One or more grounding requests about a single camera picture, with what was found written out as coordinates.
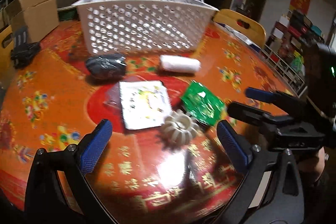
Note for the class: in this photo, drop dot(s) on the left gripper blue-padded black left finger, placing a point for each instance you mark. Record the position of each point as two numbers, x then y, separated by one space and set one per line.
45 198

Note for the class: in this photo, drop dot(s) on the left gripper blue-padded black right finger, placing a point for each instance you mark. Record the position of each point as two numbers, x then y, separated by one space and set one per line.
282 201

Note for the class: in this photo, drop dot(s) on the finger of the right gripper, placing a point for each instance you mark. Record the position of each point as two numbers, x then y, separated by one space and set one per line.
261 95
245 113

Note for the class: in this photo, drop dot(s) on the white ribbed round object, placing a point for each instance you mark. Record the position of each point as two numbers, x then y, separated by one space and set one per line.
179 129

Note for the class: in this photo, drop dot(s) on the white towel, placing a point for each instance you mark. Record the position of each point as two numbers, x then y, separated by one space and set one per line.
179 64

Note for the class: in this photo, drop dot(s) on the white cartoon tissue packet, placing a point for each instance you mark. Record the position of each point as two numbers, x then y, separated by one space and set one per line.
144 104

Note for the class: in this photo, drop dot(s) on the person's right hand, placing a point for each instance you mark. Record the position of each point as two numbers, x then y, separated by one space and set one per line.
313 167

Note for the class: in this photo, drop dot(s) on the shelf with boxes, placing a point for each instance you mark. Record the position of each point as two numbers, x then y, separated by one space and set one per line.
283 51

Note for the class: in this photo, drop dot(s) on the green snack packet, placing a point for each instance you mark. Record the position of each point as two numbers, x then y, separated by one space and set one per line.
202 104

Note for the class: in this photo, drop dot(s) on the wooden chair back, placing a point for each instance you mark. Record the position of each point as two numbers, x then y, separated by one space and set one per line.
241 23

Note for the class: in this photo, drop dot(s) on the wooden chair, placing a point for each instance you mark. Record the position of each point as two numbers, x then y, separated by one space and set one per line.
7 70
241 23

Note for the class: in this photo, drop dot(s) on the black plastic-wrapped bundle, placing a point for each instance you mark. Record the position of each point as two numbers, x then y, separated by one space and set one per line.
106 67

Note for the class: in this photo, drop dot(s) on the left wooden chair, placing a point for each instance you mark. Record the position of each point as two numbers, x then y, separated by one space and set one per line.
7 70

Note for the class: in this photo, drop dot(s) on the white perforated plastic basket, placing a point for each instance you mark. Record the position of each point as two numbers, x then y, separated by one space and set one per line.
143 26

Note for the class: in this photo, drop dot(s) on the brown cardboard box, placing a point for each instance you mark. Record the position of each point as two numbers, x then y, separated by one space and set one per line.
39 17

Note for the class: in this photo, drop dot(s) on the black mount device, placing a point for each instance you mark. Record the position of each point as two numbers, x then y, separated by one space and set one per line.
23 51

